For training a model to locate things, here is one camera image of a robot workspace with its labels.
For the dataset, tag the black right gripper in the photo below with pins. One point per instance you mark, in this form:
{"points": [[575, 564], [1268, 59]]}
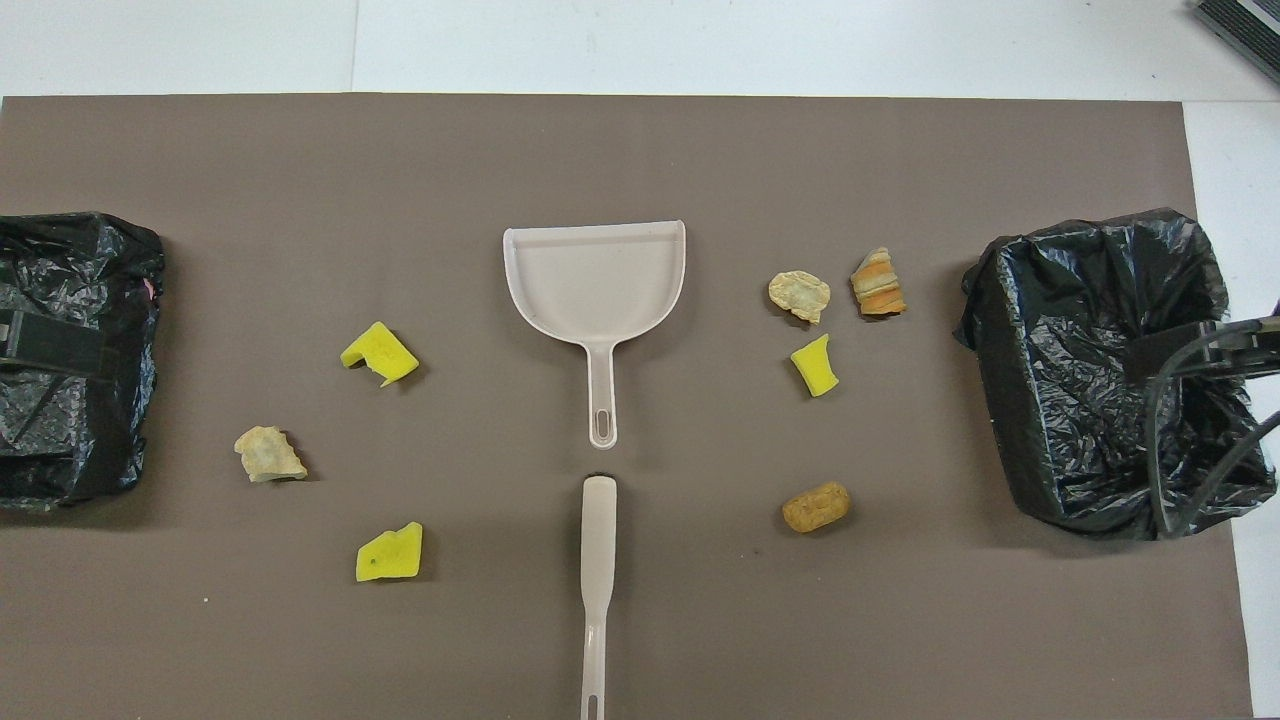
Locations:
{"points": [[1165, 355]]}

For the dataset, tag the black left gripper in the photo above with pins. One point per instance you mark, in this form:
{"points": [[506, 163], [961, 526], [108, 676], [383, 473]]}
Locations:
{"points": [[50, 342]]}

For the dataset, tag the beige flaky pastry piece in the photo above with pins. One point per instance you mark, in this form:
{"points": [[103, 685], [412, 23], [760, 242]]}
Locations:
{"points": [[265, 455], [800, 295]]}

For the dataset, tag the orange striped bread piece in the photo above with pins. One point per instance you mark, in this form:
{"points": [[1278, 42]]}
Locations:
{"points": [[878, 285]]}

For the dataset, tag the yellow notched sponge piece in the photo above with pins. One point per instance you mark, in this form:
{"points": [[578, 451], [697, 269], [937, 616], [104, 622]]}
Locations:
{"points": [[375, 350]]}

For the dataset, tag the small curved yellow sponge piece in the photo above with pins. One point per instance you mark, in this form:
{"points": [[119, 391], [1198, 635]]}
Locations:
{"points": [[815, 368]]}

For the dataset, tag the yellow green-backed sponge piece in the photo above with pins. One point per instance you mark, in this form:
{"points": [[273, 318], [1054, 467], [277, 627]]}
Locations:
{"points": [[390, 555]]}

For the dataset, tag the beige plastic dustpan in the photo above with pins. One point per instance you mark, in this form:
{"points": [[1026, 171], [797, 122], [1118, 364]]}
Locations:
{"points": [[595, 280]]}

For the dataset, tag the beige hand brush black bristles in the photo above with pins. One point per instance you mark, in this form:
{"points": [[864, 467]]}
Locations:
{"points": [[598, 540]]}

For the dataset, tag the black bag bin pink spot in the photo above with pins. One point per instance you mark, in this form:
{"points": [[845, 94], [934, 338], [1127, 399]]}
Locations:
{"points": [[60, 440]]}

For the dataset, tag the black bag lined bin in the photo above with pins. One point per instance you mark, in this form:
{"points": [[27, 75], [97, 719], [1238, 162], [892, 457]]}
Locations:
{"points": [[1060, 400]]}

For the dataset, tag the dark ribbed device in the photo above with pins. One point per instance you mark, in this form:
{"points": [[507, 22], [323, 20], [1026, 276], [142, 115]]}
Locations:
{"points": [[1245, 28]]}

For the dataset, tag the brown bread nugget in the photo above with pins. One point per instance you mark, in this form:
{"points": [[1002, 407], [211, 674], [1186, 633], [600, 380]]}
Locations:
{"points": [[816, 507]]}

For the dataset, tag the brown table mat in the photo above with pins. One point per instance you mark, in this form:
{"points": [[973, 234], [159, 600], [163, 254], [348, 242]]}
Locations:
{"points": [[640, 620]]}

